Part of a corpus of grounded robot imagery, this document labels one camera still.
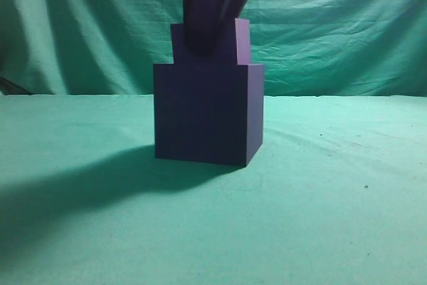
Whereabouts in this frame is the small purple cube block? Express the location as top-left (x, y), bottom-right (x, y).
top-left (170, 18), bottom-right (252, 65)

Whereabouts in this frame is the large dark blue cube box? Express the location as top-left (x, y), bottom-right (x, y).
top-left (153, 63), bottom-right (266, 168)

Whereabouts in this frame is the green cloth backdrop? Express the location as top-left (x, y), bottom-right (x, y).
top-left (1, 0), bottom-right (426, 284)

